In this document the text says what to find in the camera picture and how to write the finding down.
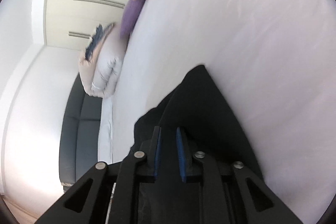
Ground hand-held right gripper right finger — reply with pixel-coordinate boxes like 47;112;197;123
176;127;302;224

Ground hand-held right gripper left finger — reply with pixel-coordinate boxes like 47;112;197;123
35;126;162;224

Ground black denim pants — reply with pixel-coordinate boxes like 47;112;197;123
133;64;264;224

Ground white pillow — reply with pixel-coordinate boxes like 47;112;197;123
98;97;114;165

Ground grey upholstered headboard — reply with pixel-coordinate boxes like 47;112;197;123
59;73;104;186

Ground folded beige duvet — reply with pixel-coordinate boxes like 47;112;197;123
79;23;129;98

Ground blue ruffled cloth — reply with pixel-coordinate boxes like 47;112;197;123
84;24;114;60

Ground bed with white sheet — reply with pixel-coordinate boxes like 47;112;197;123
98;0;335;224

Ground purple cushion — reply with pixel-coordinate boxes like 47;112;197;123
120;0;146;40

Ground white wardrobe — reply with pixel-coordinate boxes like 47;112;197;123
45;0;137;52

